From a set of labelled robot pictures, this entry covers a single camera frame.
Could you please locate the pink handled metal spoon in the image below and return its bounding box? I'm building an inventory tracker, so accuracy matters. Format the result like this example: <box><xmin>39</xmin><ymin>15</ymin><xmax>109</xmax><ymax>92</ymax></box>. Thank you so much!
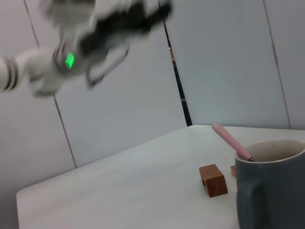
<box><xmin>211</xmin><ymin>123</ymin><xmax>255</xmax><ymax>163</ymax></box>

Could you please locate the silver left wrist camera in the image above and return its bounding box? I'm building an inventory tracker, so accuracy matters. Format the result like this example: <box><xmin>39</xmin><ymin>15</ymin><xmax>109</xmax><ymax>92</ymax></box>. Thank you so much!
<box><xmin>39</xmin><ymin>0</ymin><xmax>101</xmax><ymax>27</ymax></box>

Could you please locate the brown arched wooden block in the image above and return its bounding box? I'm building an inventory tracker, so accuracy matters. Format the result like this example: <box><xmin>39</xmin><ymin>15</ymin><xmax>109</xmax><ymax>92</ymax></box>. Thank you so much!
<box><xmin>199</xmin><ymin>164</ymin><xmax>229</xmax><ymax>198</ymax></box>

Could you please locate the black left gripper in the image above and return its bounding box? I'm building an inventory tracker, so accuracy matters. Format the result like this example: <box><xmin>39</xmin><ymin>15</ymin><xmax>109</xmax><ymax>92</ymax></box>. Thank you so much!
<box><xmin>80</xmin><ymin>0</ymin><xmax>173</xmax><ymax>65</ymax></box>

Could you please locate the grey ceramic cup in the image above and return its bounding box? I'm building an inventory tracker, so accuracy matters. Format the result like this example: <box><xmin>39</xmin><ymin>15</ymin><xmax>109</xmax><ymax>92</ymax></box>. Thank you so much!
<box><xmin>234</xmin><ymin>139</ymin><xmax>305</xmax><ymax>229</ymax></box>

